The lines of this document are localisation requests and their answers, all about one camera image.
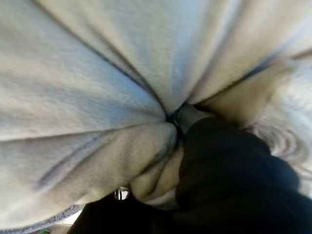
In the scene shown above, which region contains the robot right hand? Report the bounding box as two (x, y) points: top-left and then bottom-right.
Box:
(69, 104), (312, 234)

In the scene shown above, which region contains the white fringed cushion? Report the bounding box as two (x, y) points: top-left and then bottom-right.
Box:
(0, 0), (312, 231)

